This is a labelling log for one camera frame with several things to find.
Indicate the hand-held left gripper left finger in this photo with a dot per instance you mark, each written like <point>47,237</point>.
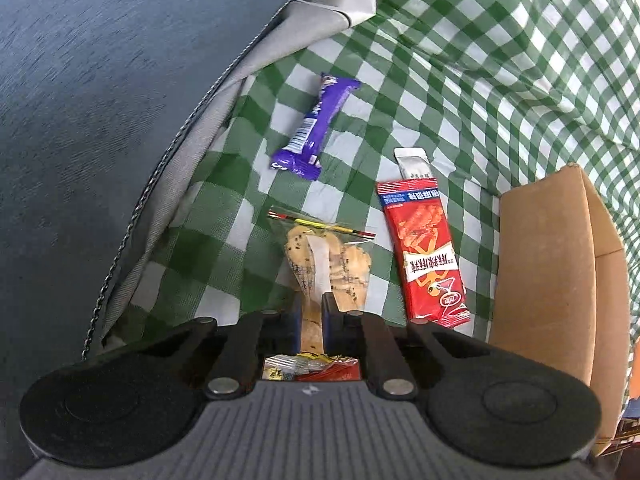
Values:
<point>297,320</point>

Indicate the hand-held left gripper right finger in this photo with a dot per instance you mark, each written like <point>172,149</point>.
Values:
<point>326,320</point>

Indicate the yellow snack packet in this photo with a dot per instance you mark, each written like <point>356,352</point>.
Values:
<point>290,362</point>

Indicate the clear cookie packet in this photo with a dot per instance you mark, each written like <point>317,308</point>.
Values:
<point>345,265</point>

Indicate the red snack packet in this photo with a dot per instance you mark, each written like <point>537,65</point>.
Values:
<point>425,250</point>

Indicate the small silver sachet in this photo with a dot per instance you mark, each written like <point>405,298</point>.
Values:
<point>412,165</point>

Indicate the purple snack bar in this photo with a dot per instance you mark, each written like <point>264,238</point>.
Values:
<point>315,125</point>

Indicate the brown cardboard box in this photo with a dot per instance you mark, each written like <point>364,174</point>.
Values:
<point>545,280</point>

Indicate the small red packet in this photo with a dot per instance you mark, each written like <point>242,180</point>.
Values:
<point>340,372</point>

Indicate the grey zippered cushion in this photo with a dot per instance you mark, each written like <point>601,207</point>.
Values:
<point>210,120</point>

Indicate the green white checkered cloth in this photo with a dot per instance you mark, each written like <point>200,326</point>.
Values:
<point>450,60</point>

